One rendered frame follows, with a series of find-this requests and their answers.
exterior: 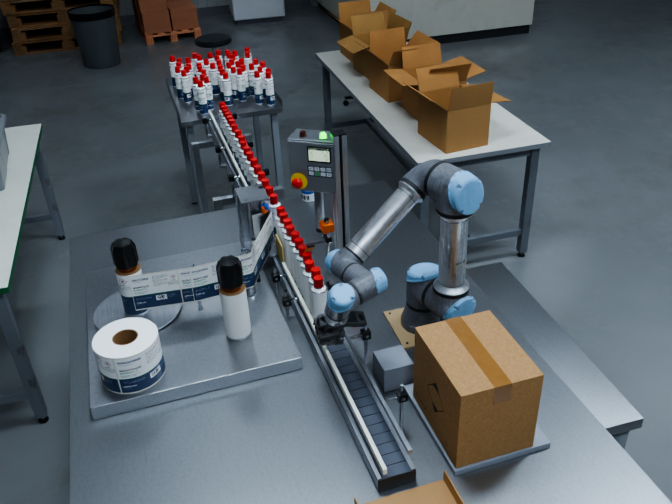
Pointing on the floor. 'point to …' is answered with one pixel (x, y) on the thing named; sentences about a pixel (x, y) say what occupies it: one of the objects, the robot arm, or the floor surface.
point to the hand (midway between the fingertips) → (334, 339)
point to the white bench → (15, 210)
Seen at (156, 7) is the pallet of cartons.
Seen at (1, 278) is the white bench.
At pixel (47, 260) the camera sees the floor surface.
